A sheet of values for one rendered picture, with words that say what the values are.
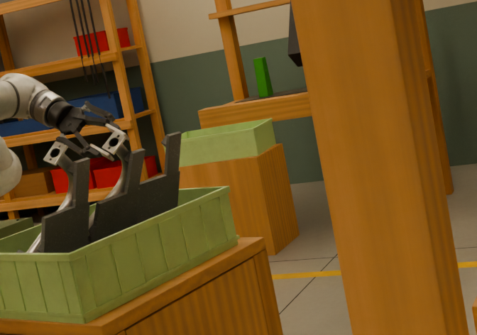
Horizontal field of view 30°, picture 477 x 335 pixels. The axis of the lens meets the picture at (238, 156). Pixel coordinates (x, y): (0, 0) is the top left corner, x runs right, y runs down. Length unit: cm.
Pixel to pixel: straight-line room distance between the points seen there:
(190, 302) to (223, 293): 14
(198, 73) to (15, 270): 571
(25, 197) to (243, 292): 600
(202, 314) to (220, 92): 551
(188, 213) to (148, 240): 17
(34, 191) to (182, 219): 605
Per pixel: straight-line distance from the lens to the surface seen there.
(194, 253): 236
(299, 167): 756
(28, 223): 289
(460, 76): 708
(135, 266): 219
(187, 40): 780
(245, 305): 246
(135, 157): 226
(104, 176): 778
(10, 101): 237
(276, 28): 745
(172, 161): 240
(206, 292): 232
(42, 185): 826
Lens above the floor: 138
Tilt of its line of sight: 8 degrees down
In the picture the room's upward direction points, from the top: 11 degrees counter-clockwise
